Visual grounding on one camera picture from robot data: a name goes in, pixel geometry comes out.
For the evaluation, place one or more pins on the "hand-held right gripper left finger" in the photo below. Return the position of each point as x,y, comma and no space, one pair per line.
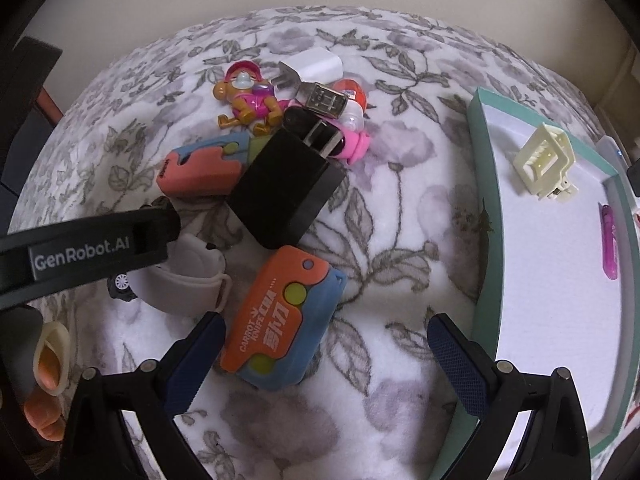
192,360

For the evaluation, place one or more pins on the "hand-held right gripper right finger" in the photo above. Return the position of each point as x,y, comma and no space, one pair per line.
460,365

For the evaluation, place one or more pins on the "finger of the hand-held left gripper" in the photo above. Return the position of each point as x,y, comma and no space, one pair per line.
162,230

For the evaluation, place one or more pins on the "black toy car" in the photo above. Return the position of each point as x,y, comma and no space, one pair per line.
120,287

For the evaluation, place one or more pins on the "white rounded plastic case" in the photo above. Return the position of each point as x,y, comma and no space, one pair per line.
190,280

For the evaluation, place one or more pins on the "pink and blue eraser block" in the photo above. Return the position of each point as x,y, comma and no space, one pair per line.
200,170

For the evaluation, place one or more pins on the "orange and blue toy knife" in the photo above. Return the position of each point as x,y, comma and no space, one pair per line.
280,320

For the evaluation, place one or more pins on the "teal cardboard box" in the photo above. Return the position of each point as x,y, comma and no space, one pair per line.
550,260

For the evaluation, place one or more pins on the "red tube with white cap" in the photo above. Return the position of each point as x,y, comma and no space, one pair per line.
351,91

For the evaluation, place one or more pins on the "person's left hand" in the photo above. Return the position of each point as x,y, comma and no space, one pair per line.
50,360

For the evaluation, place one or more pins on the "black charger plug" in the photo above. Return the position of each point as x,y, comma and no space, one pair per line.
285,190

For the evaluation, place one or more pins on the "toy dog figure pink hat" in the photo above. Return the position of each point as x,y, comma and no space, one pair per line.
247,102

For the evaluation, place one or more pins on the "floral blanket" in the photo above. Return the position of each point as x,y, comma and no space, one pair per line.
400,210

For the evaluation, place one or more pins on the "dark furniture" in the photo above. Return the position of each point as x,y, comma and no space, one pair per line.
25,90

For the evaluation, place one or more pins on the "purple plastic tube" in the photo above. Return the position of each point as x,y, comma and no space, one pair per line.
609,245

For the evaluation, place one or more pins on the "gold patterned metal bar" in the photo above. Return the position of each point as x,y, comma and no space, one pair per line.
325,100

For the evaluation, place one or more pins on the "pink wristband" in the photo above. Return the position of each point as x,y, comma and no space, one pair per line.
357,146

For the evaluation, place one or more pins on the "white charger plug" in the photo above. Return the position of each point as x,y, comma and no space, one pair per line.
320,65

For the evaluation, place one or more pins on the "black power adapter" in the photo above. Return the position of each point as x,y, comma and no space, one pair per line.
634,177

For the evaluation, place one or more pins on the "white power strip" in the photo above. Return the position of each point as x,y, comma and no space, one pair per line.
610,152

